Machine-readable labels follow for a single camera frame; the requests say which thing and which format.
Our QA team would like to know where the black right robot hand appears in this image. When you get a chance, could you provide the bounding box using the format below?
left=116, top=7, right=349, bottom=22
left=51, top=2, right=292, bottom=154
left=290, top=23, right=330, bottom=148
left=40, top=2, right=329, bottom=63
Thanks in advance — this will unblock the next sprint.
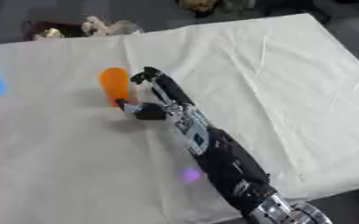
left=115, top=66, right=197, bottom=122

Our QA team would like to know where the orange plastic cup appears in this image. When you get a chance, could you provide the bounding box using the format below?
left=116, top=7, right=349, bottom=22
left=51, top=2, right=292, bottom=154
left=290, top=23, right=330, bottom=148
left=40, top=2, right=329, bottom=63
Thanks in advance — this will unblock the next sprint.
left=96, top=66, right=132, bottom=108

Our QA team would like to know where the dark yellow object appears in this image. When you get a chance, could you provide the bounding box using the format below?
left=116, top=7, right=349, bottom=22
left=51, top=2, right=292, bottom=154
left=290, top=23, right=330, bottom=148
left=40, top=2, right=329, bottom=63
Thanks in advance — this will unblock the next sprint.
left=174, top=0, right=226, bottom=14

